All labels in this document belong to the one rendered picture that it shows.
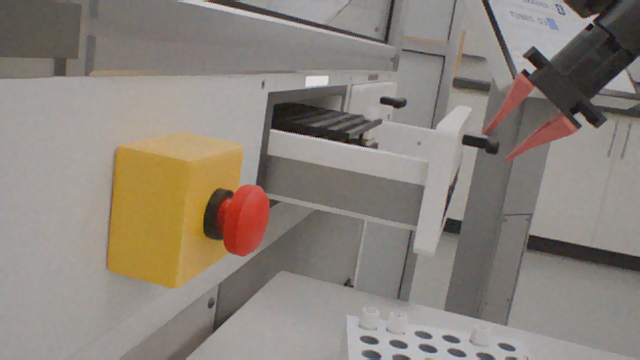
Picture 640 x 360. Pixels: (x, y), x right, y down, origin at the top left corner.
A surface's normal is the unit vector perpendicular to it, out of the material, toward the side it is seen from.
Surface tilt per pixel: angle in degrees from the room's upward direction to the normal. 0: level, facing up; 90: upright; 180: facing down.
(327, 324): 0
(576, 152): 90
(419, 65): 90
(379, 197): 90
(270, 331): 0
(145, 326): 90
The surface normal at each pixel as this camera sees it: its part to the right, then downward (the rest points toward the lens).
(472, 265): -0.83, 0.00
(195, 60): 0.95, 0.20
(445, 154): -0.27, 0.17
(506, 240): 0.54, 0.26
